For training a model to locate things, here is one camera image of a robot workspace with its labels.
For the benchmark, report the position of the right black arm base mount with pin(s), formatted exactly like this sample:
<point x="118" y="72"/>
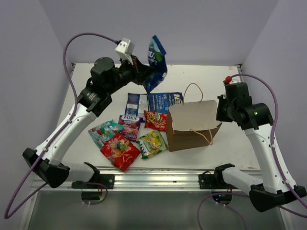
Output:
<point x="207" y="180"/>

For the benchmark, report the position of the Burts sea salt chips bag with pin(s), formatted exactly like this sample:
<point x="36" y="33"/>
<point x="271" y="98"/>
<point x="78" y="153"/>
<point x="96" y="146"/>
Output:
<point x="156" y="59"/>

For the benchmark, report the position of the teal red candy bag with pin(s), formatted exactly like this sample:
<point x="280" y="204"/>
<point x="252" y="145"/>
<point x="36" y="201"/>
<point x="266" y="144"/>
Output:
<point x="102" y="133"/>

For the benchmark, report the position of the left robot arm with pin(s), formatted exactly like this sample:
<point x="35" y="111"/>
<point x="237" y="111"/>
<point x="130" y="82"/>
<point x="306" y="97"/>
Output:
<point x="46" y="159"/>

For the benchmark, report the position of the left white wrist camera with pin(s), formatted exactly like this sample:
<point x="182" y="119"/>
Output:
<point x="124" y="50"/>

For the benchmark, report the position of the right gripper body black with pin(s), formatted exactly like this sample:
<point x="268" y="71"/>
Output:
<point x="224" y="112"/>

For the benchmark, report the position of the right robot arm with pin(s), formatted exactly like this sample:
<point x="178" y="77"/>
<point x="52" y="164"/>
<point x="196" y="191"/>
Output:
<point x="276" y="187"/>

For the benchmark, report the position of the red fruit candy bag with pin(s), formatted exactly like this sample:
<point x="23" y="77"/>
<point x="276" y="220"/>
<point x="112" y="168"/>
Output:
<point x="120" y="152"/>

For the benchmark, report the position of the red snack sticks bag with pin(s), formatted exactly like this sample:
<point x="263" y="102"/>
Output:
<point x="155" y="120"/>

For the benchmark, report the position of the brown paper bag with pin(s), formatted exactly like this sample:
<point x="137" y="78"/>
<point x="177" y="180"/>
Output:
<point x="192" y="124"/>

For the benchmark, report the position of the purple Fox's berries candy bag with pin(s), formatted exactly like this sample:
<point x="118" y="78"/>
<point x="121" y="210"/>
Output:
<point x="131" y="126"/>

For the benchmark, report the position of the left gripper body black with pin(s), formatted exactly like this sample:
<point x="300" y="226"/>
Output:
<point x="128" y="72"/>

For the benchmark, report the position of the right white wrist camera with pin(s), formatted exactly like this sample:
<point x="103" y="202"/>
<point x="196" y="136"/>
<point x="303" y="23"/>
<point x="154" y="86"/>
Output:
<point x="231" y="80"/>

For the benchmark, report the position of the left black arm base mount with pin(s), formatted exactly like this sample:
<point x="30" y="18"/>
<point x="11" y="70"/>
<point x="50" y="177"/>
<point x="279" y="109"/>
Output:
<point x="103" y="180"/>

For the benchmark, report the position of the blue spicy chilli chips bag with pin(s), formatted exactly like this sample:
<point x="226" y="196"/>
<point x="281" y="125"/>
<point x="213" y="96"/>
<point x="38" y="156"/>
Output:
<point x="136" y="105"/>

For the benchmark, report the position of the blue Kettle chips bag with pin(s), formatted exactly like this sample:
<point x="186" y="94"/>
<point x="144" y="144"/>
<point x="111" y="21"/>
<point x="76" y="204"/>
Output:
<point x="160" y="102"/>

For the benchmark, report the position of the yellow green Fox's candy bag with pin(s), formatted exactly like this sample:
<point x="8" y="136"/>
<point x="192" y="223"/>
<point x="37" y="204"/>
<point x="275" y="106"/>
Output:
<point x="151" y="144"/>

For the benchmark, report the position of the aluminium rail frame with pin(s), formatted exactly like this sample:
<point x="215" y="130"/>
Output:
<point x="147" y="180"/>

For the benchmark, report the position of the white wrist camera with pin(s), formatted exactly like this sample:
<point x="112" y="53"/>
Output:
<point x="124" y="50"/>
<point x="231" y="80"/>

